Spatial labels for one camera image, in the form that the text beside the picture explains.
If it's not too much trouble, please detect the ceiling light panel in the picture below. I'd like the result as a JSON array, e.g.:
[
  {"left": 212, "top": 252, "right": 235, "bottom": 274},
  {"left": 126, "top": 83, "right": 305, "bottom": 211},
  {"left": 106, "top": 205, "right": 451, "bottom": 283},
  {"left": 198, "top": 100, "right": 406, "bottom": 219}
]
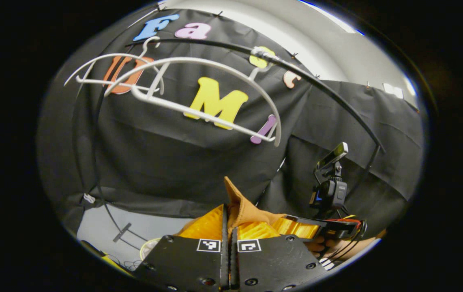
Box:
[{"left": 382, "top": 83, "right": 404, "bottom": 100}]

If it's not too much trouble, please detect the black clothes rack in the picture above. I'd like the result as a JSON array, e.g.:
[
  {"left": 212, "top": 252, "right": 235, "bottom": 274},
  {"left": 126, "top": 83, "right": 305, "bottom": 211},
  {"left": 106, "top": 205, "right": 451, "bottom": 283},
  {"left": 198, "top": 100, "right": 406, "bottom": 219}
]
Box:
[{"left": 71, "top": 38, "right": 386, "bottom": 244}]

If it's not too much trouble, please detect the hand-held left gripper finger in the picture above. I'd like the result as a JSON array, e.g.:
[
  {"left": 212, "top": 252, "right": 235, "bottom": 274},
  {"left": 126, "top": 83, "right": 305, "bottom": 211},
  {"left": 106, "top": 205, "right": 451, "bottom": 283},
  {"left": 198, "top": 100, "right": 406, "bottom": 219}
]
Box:
[
  {"left": 134, "top": 204, "right": 230, "bottom": 292},
  {"left": 230, "top": 221, "right": 329, "bottom": 292}
]

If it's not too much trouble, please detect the white plastic hanger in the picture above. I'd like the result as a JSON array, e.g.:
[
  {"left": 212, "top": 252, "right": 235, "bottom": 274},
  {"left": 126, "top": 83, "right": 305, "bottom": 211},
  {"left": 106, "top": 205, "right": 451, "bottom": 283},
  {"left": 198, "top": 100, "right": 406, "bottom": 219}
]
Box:
[{"left": 64, "top": 36, "right": 165, "bottom": 96}]

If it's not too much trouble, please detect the pale laundry hamper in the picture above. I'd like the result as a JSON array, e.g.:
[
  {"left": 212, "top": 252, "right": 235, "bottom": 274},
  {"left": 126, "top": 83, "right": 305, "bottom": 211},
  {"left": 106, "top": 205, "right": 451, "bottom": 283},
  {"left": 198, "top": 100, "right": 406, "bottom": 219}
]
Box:
[{"left": 139, "top": 237, "right": 163, "bottom": 261}]

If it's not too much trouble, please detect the brown shirt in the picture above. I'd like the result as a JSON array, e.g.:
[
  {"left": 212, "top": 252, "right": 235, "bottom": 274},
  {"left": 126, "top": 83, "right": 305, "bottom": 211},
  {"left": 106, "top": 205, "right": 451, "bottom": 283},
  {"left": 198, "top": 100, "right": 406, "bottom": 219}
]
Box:
[{"left": 223, "top": 176, "right": 287, "bottom": 240}]

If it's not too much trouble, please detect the white hanger with taped hook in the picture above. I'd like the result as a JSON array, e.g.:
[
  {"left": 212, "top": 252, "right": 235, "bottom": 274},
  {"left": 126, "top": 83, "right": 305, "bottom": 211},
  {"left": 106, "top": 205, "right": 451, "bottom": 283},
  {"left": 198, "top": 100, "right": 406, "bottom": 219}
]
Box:
[{"left": 104, "top": 46, "right": 283, "bottom": 147}]

